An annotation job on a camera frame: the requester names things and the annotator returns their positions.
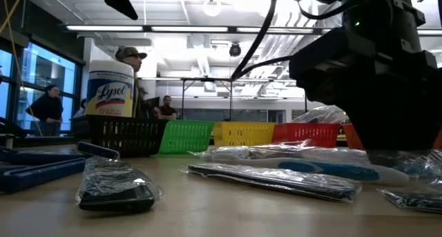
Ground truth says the black overhead light bar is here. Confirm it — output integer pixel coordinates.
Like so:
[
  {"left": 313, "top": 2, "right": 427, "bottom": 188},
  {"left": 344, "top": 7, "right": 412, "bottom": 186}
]
[{"left": 61, "top": 24, "right": 442, "bottom": 36}]

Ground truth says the black background table frame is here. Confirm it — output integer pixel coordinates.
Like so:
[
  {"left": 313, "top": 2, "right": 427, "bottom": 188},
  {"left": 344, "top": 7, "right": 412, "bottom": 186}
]
[{"left": 179, "top": 76, "right": 310, "bottom": 122}]

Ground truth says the Lysol wipes canister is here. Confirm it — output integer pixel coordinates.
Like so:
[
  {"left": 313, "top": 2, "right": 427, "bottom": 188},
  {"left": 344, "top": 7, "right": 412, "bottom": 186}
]
[{"left": 85, "top": 59, "right": 135, "bottom": 119}]

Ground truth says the green plastic basket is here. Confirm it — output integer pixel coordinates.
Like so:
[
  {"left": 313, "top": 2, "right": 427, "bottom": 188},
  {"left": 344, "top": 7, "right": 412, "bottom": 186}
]
[{"left": 158, "top": 120, "right": 215, "bottom": 154}]

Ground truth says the black comb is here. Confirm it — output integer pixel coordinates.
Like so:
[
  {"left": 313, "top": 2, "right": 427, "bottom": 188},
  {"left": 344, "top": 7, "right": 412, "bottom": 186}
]
[
  {"left": 184, "top": 162, "right": 363, "bottom": 203},
  {"left": 376, "top": 184, "right": 442, "bottom": 214},
  {"left": 75, "top": 156, "right": 166, "bottom": 213}
]

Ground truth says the yellow hanging cord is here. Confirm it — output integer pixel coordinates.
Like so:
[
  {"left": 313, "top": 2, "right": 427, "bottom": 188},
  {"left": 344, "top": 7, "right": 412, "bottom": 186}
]
[{"left": 0, "top": 0, "right": 44, "bottom": 138}]

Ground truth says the red plastic basket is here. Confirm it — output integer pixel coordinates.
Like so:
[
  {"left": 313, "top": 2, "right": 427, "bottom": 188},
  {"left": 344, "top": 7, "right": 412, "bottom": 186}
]
[{"left": 271, "top": 122, "right": 341, "bottom": 149}]

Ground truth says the round pendant lamp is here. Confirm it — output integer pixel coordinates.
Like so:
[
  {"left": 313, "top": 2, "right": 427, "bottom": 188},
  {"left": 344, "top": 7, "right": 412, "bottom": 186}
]
[{"left": 202, "top": 0, "right": 222, "bottom": 17}]

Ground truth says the black plastic basket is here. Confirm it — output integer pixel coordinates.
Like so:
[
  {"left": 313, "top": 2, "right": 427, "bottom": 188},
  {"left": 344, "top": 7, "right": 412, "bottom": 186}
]
[{"left": 86, "top": 114, "right": 171, "bottom": 158}]

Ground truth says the dark background monitor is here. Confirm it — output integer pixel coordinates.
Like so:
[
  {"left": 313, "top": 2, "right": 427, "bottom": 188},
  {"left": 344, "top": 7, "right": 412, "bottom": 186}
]
[{"left": 144, "top": 97, "right": 162, "bottom": 119}]

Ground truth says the person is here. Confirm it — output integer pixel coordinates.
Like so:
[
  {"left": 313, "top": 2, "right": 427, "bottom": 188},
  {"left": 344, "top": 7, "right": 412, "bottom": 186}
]
[
  {"left": 25, "top": 84, "right": 65, "bottom": 137},
  {"left": 115, "top": 46, "right": 149, "bottom": 119},
  {"left": 72, "top": 97, "right": 87, "bottom": 119},
  {"left": 159, "top": 95, "right": 177, "bottom": 120}
]

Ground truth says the yellow plastic basket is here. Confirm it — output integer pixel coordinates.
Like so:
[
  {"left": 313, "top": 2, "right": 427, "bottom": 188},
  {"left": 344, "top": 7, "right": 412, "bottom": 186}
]
[{"left": 212, "top": 121, "right": 277, "bottom": 149}]

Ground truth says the orange plastic basket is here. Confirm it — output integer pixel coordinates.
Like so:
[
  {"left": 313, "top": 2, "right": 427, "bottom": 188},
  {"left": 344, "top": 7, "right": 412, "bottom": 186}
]
[{"left": 342, "top": 123, "right": 442, "bottom": 151}]

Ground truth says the red white toothbrush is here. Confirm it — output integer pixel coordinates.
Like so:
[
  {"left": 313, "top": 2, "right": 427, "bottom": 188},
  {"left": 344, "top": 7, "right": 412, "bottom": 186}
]
[{"left": 291, "top": 105, "right": 349, "bottom": 124}]

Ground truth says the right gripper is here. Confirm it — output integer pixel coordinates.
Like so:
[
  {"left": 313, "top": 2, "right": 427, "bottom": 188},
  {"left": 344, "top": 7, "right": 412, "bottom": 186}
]
[{"left": 289, "top": 26, "right": 442, "bottom": 165}]

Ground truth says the large window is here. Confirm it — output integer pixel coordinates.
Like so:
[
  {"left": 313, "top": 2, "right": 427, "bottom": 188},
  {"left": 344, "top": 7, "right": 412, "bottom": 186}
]
[{"left": 0, "top": 39, "right": 84, "bottom": 138}]

